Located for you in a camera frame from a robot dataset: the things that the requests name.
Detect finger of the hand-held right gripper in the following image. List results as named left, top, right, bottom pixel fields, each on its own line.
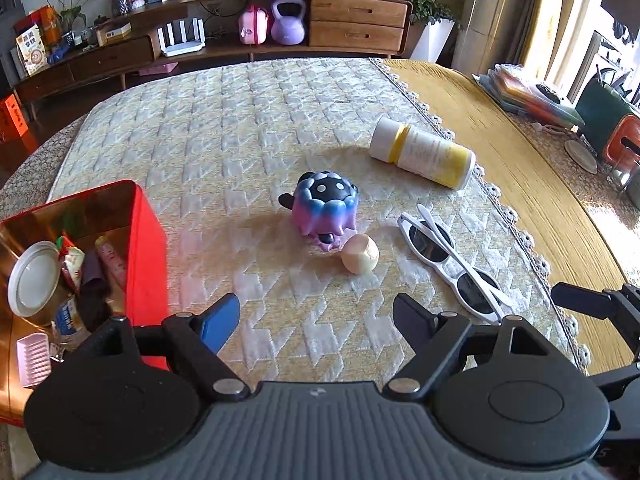
left=550, top=282, right=640, bottom=361
left=590, top=360, right=640, bottom=403

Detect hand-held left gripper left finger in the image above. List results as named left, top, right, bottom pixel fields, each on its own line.
left=75, top=294, right=251, bottom=403

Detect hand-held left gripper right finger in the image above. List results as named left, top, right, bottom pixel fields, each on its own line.
left=382, top=294, right=566, bottom=402

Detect red tin box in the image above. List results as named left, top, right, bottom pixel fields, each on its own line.
left=0, top=179, right=169, bottom=428

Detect pink carrot-shaped tube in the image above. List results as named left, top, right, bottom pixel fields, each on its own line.
left=95, top=234, right=128, bottom=293

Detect purple cloth piece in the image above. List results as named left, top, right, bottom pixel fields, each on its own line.
left=80, top=252, right=119, bottom=334

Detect red candy wrapper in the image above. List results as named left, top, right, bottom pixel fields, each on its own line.
left=56, top=236, right=86, bottom=295

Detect pink soap dish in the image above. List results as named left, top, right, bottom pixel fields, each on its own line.
left=16, top=332, right=54, bottom=389

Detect white sunglasses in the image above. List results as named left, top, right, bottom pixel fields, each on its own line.
left=397, top=204, right=514, bottom=324

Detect cream egg-shaped ball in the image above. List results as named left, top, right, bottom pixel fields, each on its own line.
left=340, top=233, right=380, bottom=276

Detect round coaster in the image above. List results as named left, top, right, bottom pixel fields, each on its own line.
left=563, top=138, right=599, bottom=175

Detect purple turtle toy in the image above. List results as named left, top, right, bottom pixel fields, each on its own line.
left=278, top=170, right=359, bottom=254

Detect clear hand sanitizer bottle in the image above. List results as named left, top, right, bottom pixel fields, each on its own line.
left=51, top=299, right=92, bottom=352

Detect white and yellow bottle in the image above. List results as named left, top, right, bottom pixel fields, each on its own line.
left=368, top=115, right=477, bottom=191

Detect cream quilted mat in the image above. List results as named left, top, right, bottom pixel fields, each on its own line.
left=45, top=57, right=592, bottom=377

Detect green desk organizer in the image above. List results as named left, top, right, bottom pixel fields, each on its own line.
left=574, top=77, right=640, bottom=157

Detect stack of colourful folders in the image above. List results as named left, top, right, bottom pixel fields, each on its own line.
left=472, top=62, right=587, bottom=129

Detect white router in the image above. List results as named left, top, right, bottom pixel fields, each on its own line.
left=157, top=17, right=207, bottom=58

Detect large potted plant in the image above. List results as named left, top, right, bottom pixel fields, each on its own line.
left=386, top=0, right=462, bottom=64

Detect pink toy suitcase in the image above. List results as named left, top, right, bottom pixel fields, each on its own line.
left=237, top=4, right=271, bottom=46

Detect purple kettlebell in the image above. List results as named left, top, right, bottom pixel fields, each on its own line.
left=270, top=0, right=307, bottom=45

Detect wooden TV cabinet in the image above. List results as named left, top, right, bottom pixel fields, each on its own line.
left=10, top=0, right=414, bottom=112

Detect beige curtain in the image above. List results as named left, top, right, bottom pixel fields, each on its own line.
left=452, top=0, right=556, bottom=73

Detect white and yellow box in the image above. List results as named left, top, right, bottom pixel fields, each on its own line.
left=94, top=22, right=132, bottom=47

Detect printed snack box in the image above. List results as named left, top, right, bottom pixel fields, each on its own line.
left=14, top=23, right=50, bottom=77

